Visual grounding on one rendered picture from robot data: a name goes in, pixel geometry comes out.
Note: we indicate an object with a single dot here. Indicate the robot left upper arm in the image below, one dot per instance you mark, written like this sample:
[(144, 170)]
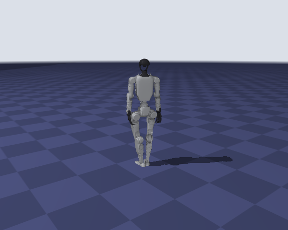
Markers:
[(131, 81)]

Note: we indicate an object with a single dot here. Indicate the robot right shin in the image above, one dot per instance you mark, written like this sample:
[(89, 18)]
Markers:
[(148, 148)]

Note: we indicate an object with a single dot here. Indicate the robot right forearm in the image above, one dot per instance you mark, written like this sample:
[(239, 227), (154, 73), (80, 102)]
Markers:
[(158, 105)]

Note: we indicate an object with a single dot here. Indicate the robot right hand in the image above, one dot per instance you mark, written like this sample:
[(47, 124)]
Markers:
[(158, 118)]

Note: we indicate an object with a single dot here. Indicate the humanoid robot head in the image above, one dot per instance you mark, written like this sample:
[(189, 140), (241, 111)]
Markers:
[(145, 63)]

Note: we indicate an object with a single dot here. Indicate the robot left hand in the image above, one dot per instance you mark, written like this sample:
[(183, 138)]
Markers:
[(129, 117)]

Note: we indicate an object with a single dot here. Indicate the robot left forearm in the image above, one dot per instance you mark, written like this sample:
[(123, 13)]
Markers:
[(129, 104)]

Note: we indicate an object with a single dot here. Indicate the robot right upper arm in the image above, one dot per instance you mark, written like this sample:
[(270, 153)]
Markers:
[(156, 86)]

